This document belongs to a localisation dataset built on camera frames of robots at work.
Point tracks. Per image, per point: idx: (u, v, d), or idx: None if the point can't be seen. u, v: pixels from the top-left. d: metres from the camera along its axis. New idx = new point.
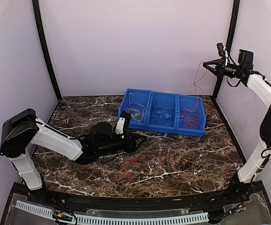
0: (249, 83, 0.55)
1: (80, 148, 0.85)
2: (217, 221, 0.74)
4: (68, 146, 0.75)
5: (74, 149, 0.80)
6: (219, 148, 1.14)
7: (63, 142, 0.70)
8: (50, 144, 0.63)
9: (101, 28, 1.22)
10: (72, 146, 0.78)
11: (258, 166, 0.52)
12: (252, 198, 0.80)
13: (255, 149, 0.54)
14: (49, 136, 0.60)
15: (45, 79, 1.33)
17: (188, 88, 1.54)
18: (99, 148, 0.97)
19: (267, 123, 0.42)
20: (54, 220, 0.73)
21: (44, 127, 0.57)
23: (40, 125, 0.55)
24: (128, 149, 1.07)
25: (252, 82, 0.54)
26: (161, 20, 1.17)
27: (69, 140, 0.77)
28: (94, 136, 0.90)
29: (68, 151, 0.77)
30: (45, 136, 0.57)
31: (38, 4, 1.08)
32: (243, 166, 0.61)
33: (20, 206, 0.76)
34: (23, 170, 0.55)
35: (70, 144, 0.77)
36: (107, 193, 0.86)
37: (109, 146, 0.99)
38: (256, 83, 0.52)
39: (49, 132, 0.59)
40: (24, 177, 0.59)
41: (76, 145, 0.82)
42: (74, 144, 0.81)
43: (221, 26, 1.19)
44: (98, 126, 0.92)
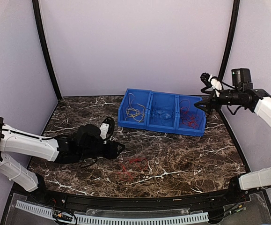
0: (257, 108, 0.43)
1: (56, 148, 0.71)
2: (217, 221, 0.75)
4: (44, 148, 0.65)
5: (49, 150, 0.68)
6: (219, 147, 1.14)
7: (38, 144, 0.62)
8: (24, 148, 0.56)
9: (101, 27, 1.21)
10: (48, 149, 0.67)
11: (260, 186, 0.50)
12: (252, 198, 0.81)
13: (261, 172, 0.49)
14: (17, 142, 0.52)
15: (45, 79, 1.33)
17: (188, 87, 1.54)
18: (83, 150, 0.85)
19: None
20: (54, 220, 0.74)
21: (11, 132, 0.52)
23: (7, 131, 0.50)
24: (109, 155, 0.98)
25: (261, 108, 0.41)
26: (161, 19, 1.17)
27: (44, 141, 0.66)
28: (80, 137, 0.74)
29: (45, 153, 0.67)
30: (13, 141, 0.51)
31: (37, 3, 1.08)
32: (246, 177, 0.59)
33: (20, 206, 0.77)
34: (11, 176, 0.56)
35: (45, 145, 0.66)
36: (107, 193, 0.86)
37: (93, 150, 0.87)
38: (270, 113, 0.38)
39: (16, 137, 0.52)
40: (17, 180, 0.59)
41: (53, 146, 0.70)
42: (50, 145, 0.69)
43: (221, 26, 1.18)
44: (90, 125, 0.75)
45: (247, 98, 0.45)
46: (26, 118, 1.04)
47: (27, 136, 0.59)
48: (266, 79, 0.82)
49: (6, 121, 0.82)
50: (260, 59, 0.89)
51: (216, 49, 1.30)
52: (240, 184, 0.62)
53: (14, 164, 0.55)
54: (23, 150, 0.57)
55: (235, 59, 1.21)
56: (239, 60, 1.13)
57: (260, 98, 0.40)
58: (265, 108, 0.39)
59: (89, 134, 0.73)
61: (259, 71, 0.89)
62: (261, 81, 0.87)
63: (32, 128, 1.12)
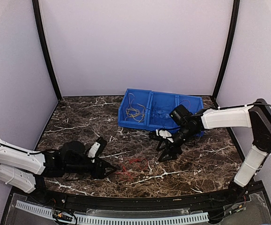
0: (206, 123, 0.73)
1: (43, 163, 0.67)
2: (217, 221, 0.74)
4: (31, 163, 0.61)
5: (37, 165, 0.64)
6: (219, 147, 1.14)
7: (25, 158, 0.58)
8: (11, 162, 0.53)
9: (101, 28, 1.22)
10: (35, 164, 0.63)
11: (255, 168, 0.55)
12: (252, 198, 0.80)
13: (248, 157, 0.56)
14: (7, 155, 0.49)
15: (45, 79, 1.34)
17: (188, 88, 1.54)
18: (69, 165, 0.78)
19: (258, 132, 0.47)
20: (54, 220, 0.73)
21: (1, 146, 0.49)
23: None
24: (97, 173, 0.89)
25: (209, 119, 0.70)
26: (161, 19, 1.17)
27: (32, 156, 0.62)
28: (63, 155, 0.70)
29: (31, 168, 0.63)
30: (3, 154, 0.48)
31: (38, 4, 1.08)
32: (238, 175, 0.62)
33: (20, 206, 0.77)
34: (5, 179, 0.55)
35: (33, 160, 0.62)
36: (107, 193, 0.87)
37: (78, 167, 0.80)
38: (213, 117, 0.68)
39: (5, 150, 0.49)
40: (12, 183, 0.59)
41: (40, 161, 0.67)
42: (37, 159, 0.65)
43: (221, 26, 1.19)
44: (74, 141, 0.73)
45: (193, 121, 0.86)
46: (26, 118, 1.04)
47: (14, 148, 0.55)
48: (266, 80, 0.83)
49: (6, 121, 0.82)
50: (259, 60, 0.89)
51: (216, 49, 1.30)
52: (236, 182, 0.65)
53: (6, 169, 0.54)
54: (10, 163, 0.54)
55: (234, 59, 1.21)
56: (239, 61, 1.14)
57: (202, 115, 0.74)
58: (210, 116, 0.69)
59: (73, 151, 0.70)
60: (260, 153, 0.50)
61: (259, 71, 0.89)
62: (261, 81, 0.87)
63: (32, 128, 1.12)
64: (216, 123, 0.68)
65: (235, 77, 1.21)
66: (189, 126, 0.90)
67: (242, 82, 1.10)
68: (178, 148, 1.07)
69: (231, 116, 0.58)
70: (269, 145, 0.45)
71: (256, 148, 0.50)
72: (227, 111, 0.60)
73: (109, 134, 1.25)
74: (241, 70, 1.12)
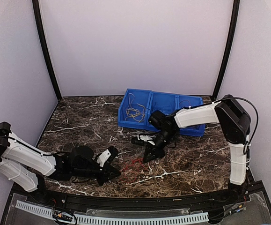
0: (179, 122, 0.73)
1: (53, 166, 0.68)
2: (217, 221, 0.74)
4: (41, 164, 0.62)
5: (47, 167, 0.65)
6: (219, 148, 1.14)
7: (38, 158, 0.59)
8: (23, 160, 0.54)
9: (101, 28, 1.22)
10: (45, 166, 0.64)
11: (243, 162, 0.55)
12: (252, 198, 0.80)
13: (231, 153, 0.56)
14: (21, 153, 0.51)
15: (45, 79, 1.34)
17: (188, 88, 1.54)
18: (77, 169, 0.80)
19: (228, 128, 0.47)
20: (54, 220, 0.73)
21: (17, 142, 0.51)
23: (12, 140, 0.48)
24: (102, 180, 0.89)
25: (181, 118, 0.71)
26: (161, 19, 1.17)
27: (44, 157, 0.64)
28: (72, 160, 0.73)
29: (40, 169, 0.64)
30: (18, 152, 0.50)
31: (38, 4, 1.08)
32: (230, 172, 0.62)
33: (20, 206, 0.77)
34: (10, 176, 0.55)
35: (45, 161, 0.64)
36: (107, 193, 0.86)
37: (85, 172, 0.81)
38: (185, 116, 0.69)
39: (21, 148, 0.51)
40: (16, 180, 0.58)
41: (52, 163, 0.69)
42: (48, 161, 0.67)
43: (221, 26, 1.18)
44: (82, 147, 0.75)
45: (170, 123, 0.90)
46: (26, 118, 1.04)
47: (29, 148, 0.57)
48: (266, 79, 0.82)
49: (6, 121, 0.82)
50: (259, 60, 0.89)
51: (216, 49, 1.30)
52: (233, 183, 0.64)
53: (13, 165, 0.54)
54: (21, 161, 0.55)
55: (235, 59, 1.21)
56: (240, 61, 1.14)
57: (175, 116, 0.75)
58: (182, 115, 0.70)
59: (81, 157, 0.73)
60: (237, 145, 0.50)
61: (259, 71, 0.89)
62: (261, 81, 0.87)
63: (32, 128, 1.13)
64: (187, 122, 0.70)
65: (235, 77, 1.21)
66: (166, 126, 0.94)
67: (242, 82, 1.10)
68: (161, 150, 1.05)
69: (201, 113, 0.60)
70: (238, 138, 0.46)
71: (230, 143, 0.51)
72: (196, 109, 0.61)
73: (109, 134, 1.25)
74: (241, 70, 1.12)
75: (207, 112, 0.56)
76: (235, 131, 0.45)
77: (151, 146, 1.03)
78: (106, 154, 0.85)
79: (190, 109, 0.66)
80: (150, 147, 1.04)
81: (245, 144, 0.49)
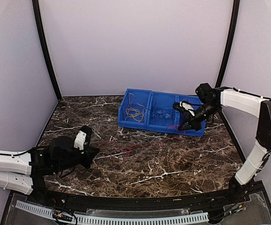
0: (223, 100, 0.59)
1: (28, 163, 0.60)
2: (217, 221, 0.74)
4: (18, 165, 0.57)
5: (23, 166, 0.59)
6: (219, 147, 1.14)
7: (6, 161, 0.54)
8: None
9: (100, 28, 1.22)
10: (19, 166, 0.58)
11: (257, 167, 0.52)
12: (252, 198, 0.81)
13: (251, 152, 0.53)
14: None
15: (45, 79, 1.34)
17: (188, 87, 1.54)
18: (60, 162, 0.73)
19: (264, 128, 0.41)
20: (54, 220, 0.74)
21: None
23: None
24: (86, 163, 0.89)
25: (226, 97, 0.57)
26: (161, 20, 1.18)
27: (16, 158, 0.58)
28: (52, 153, 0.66)
29: (20, 169, 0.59)
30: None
31: (38, 3, 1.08)
32: (240, 168, 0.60)
33: (20, 206, 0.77)
34: (2, 184, 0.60)
35: (18, 161, 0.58)
36: (107, 193, 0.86)
37: (69, 161, 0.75)
38: (230, 96, 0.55)
39: None
40: (10, 186, 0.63)
41: (25, 161, 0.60)
42: (23, 159, 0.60)
43: (221, 26, 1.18)
44: (61, 138, 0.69)
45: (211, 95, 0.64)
46: (26, 119, 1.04)
47: None
48: (266, 79, 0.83)
49: (6, 122, 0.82)
50: (260, 60, 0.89)
51: (216, 49, 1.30)
52: (237, 179, 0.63)
53: (1, 175, 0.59)
54: None
55: (235, 59, 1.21)
56: (240, 60, 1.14)
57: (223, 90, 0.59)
58: (229, 94, 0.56)
59: (61, 148, 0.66)
60: (260, 148, 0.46)
61: (259, 71, 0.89)
62: (261, 81, 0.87)
63: (32, 129, 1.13)
64: (229, 105, 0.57)
65: (235, 77, 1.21)
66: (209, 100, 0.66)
67: (242, 82, 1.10)
68: (199, 124, 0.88)
69: (245, 102, 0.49)
70: (268, 142, 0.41)
71: (257, 143, 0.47)
72: (244, 96, 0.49)
73: (109, 134, 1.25)
74: (241, 70, 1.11)
75: (252, 103, 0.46)
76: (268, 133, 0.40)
77: (190, 115, 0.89)
78: (82, 135, 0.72)
79: (241, 92, 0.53)
80: (188, 117, 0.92)
81: (269, 152, 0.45)
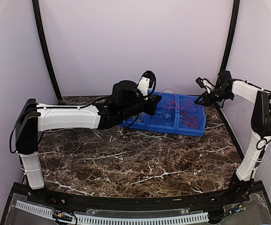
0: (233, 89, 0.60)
1: (97, 113, 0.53)
2: (217, 221, 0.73)
4: (84, 117, 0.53)
5: (91, 117, 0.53)
6: (219, 147, 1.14)
7: (73, 113, 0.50)
8: (59, 121, 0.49)
9: (101, 27, 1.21)
10: (87, 116, 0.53)
11: (255, 160, 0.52)
12: (252, 198, 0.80)
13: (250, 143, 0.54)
14: (58, 117, 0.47)
15: (45, 79, 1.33)
17: (188, 87, 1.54)
18: (125, 109, 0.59)
19: (258, 116, 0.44)
20: (54, 220, 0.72)
21: (48, 109, 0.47)
23: (41, 108, 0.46)
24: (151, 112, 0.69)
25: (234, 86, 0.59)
26: (161, 19, 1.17)
27: (83, 109, 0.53)
28: (117, 97, 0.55)
29: (88, 123, 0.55)
30: (52, 116, 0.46)
31: (38, 3, 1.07)
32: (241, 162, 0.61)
33: (20, 206, 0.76)
34: (30, 169, 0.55)
35: (85, 112, 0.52)
36: (107, 193, 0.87)
37: (135, 108, 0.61)
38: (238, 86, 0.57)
39: (54, 112, 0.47)
40: (31, 174, 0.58)
41: (92, 111, 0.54)
42: (88, 110, 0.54)
43: (221, 26, 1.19)
44: (122, 82, 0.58)
45: (225, 84, 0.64)
46: None
47: (63, 108, 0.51)
48: (265, 80, 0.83)
49: (6, 122, 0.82)
50: (259, 59, 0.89)
51: (216, 49, 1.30)
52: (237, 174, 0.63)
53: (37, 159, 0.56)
54: (64, 124, 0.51)
55: (235, 59, 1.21)
56: (239, 61, 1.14)
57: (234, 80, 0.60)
58: (238, 84, 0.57)
59: (126, 90, 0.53)
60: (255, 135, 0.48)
61: (259, 71, 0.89)
62: (261, 82, 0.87)
63: None
64: (237, 94, 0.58)
65: (234, 77, 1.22)
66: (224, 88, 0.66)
67: None
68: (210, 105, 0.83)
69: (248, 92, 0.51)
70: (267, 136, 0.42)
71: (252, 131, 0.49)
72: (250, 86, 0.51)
73: (109, 134, 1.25)
74: (240, 70, 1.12)
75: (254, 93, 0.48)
76: (260, 119, 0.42)
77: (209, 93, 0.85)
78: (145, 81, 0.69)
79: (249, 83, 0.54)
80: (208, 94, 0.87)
81: (262, 140, 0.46)
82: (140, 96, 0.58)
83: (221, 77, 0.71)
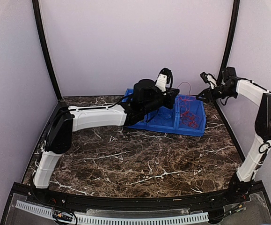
0: (238, 88, 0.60)
1: (123, 112, 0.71)
2: (217, 221, 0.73)
4: (111, 116, 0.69)
5: (118, 115, 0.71)
6: (219, 147, 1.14)
7: (103, 113, 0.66)
8: (89, 121, 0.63)
9: (101, 27, 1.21)
10: (115, 115, 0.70)
11: (256, 162, 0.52)
12: (252, 198, 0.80)
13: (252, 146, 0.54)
14: (89, 116, 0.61)
15: (45, 79, 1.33)
17: (188, 87, 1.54)
18: (146, 106, 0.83)
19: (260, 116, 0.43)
20: (54, 220, 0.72)
21: (79, 111, 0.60)
23: (75, 110, 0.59)
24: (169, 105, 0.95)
25: (240, 86, 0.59)
26: (161, 19, 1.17)
27: (111, 109, 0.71)
28: (139, 96, 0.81)
29: (115, 120, 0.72)
30: (84, 116, 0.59)
31: (38, 3, 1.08)
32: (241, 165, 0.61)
33: (20, 206, 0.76)
34: (46, 167, 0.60)
35: (113, 111, 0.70)
36: (107, 193, 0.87)
37: (155, 103, 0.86)
38: (243, 86, 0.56)
39: (85, 113, 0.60)
40: (41, 172, 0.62)
41: (119, 110, 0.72)
42: (115, 110, 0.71)
43: (221, 26, 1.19)
44: (141, 83, 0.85)
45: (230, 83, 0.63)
46: (26, 119, 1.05)
47: (92, 109, 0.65)
48: (265, 79, 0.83)
49: (6, 122, 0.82)
50: (260, 59, 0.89)
51: (216, 49, 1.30)
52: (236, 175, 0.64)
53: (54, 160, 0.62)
54: (93, 123, 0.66)
55: (235, 59, 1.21)
56: (239, 61, 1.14)
57: (238, 80, 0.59)
58: (243, 84, 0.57)
59: (146, 89, 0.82)
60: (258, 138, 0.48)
61: (259, 71, 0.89)
62: (261, 81, 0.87)
63: (32, 129, 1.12)
64: (242, 94, 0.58)
65: None
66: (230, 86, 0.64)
67: None
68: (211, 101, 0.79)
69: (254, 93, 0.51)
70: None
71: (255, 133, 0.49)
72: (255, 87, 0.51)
73: (109, 134, 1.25)
74: (240, 70, 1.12)
75: (259, 93, 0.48)
76: (264, 123, 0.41)
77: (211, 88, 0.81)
78: (163, 78, 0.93)
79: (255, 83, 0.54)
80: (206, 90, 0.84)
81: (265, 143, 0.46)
82: (158, 92, 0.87)
83: (225, 74, 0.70)
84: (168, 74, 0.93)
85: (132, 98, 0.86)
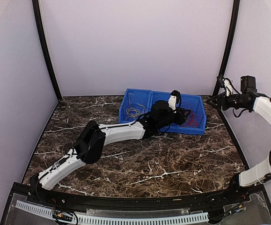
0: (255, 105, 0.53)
1: (142, 128, 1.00)
2: (217, 221, 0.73)
4: (132, 131, 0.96)
5: (139, 130, 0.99)
6: (219, 147, 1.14)
7: (126, 130, 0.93)
8: (114, 137, 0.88)
9: (101, 27, 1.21)
10: (136, 130, 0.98)
11: (258, 180, 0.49)
12: (252, 198, 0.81)
13: (261, 163, 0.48)
14: (115, 133, 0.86)
15: (46, 79, 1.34)
17: (188, 87, 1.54)
18: (159, 122, 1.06)
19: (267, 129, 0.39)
20: (54, 220, 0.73)
21: (108, 128, 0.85)
23: (105, 128, 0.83)
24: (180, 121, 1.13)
25: (259, 104, 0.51)
26: (161, 19, 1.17)
27: (132, 126, 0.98)
28: (157, 115, 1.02)
29: (136, 134, 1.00)
30: (113, 133, 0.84)
31: (37, 3, 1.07)
32: (245, 172, 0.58)
33: (20, 206, 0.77)
34: (63, 171, 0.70)
35: (134, 128, 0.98)
36: (107, 193, 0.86)
37: (167, 120, 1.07)
38: (262, 105, 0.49)
39: (113, 130, 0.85)
40: (57, 176, 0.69)
41: (139, 127, 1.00)
42: (135, 127, 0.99)
43: (221, 26, 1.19)
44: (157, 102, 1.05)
45: (246, 98, 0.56)
46: (26, 120, 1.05)
47: (117, 126, 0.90)
48: (265, 80, 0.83)
49: (6, 122, 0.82)
50: (260, 59, 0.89)
51: (216, 49, 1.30)
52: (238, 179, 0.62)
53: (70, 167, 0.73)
54: (117, 137, 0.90)
55: (235, 59, 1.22)
56: (239, 61, 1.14)
57: (258, 97, 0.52)
58: (262, 102, 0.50)
59: (161, 109, 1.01)
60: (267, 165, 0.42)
61: (259, 71, 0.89)
62: (260, 82, 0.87)
63: (32, 129, 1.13)
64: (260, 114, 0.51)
65: (234, 77, 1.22)
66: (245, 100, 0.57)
67: None
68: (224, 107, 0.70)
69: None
70: None
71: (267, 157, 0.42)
72: None
73: None
74: (241, 70, 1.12)
75: None
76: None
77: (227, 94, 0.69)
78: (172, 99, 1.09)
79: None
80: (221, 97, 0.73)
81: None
82: (170, 112, 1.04)
83: (244, 84, 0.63)
84: (177, 96, 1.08)
85: (148, 115, 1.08)
